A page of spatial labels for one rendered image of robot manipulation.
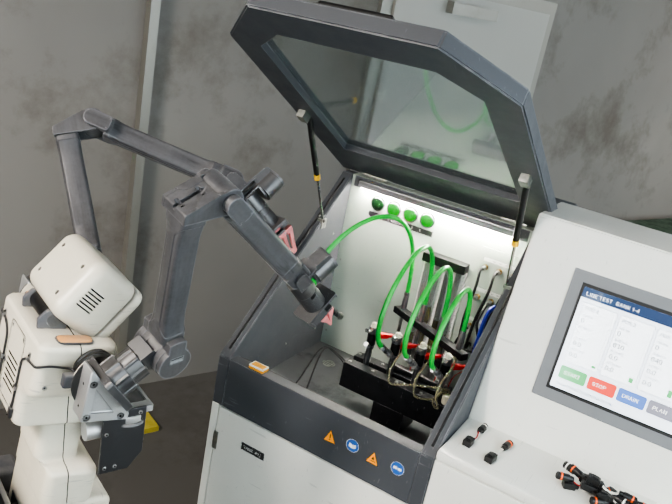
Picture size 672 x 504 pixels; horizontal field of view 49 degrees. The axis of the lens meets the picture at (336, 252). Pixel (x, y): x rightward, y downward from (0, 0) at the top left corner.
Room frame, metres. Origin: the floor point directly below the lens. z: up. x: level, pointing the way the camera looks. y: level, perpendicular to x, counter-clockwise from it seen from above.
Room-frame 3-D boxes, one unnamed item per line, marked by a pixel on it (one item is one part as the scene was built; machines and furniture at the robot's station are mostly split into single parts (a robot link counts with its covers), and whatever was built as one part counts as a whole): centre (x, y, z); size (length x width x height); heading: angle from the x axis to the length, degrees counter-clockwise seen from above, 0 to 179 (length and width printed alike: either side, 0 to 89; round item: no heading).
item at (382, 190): (2.22, -0.27, 1.43); 0.54 x 0.03 x 0.02; 63
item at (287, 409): (1.78, -0.04, 0.87); 0.62 x 0.04 x 0.16; 63
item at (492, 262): (2.11, -0.49, 1.20); 0.13 x 0.03 x 0.31; 63
